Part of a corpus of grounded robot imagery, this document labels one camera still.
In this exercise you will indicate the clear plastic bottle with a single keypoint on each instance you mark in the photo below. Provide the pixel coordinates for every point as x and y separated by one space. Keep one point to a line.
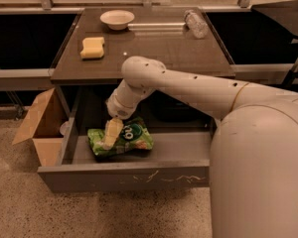
196 24

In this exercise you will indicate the white ceramic bowl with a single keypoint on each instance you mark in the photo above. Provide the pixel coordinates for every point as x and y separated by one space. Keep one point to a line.
117 19

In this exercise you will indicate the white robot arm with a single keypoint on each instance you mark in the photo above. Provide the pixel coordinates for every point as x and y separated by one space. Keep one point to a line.
254 151

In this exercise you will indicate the yellow sponge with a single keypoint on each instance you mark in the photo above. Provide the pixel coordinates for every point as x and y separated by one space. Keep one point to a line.
92 48

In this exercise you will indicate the black table leg frame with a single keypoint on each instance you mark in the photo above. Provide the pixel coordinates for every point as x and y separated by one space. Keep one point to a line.
291 75

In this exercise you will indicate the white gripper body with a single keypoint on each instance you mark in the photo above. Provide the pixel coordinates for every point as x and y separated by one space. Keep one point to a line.
118 109

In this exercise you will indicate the grey open drawer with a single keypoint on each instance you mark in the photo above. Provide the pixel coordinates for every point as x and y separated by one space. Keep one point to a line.
180 156

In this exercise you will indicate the brown cardboard box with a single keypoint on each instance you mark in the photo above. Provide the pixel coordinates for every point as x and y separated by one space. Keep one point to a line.
42 125

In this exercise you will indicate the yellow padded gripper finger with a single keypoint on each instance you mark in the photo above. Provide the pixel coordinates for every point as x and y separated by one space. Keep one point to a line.
113 128

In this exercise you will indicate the green rice chip bag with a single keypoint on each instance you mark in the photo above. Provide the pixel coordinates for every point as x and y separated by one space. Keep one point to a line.
133 136

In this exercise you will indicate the grey counter cabinet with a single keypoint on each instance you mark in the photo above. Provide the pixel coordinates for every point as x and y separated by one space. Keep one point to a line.
197 70

